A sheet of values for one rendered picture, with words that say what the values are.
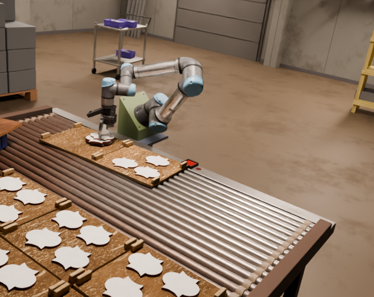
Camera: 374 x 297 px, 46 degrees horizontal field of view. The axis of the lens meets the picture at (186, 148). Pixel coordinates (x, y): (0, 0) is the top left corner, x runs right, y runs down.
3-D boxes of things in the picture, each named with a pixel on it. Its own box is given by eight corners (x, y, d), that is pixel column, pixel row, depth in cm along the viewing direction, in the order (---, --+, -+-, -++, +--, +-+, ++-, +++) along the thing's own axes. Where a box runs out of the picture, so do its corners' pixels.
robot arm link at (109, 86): (116, 81, 250) (101, 79, 249) (115, 99, 254) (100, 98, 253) (116, 77, 257) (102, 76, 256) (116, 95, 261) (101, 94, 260)
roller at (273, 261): (0, 129, 282) (0, 122, 280) (280, 269, 183) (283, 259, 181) (-7, 131, 278) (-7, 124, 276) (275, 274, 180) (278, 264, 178)
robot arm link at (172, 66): (199, 48, 257) (118, 60, 262) (201, 62, 251) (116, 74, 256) (202, 62, 266) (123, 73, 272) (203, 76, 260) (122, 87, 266)
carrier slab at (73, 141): (80, 127, 290) (80, 125, 289) (131, 145, 272) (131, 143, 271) (39, 141, 261) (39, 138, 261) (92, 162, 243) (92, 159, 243)
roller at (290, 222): (46, 119, 309) (46, 112, 307) (311, 235, 210) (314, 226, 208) (40, 120, 305) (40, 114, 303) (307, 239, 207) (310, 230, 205)
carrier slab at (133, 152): (131, 146, 271) (131, 144, 271) (188, 167, 253) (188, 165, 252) (91, 162, 243) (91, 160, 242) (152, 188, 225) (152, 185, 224)
